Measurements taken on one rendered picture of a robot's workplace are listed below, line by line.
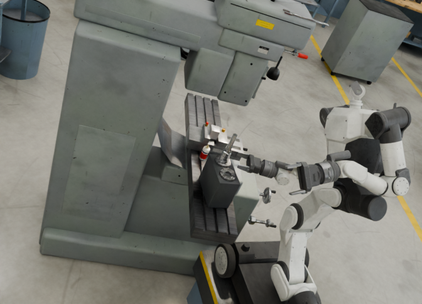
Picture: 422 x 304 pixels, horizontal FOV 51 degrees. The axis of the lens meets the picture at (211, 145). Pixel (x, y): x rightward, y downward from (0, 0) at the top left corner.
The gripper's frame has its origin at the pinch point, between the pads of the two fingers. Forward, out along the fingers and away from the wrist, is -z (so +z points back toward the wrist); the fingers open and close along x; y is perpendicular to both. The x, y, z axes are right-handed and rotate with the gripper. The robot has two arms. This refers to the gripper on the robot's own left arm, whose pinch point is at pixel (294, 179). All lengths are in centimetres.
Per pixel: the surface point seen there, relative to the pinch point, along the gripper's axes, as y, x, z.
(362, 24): -363, 121, 344
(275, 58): -49, 53, 26
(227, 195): -61, -13, -7
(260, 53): -49, 57, 18
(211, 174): -66, -1, -12
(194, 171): -88, 0, -14
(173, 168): -100, 3, -23
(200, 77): -65, 50, -10
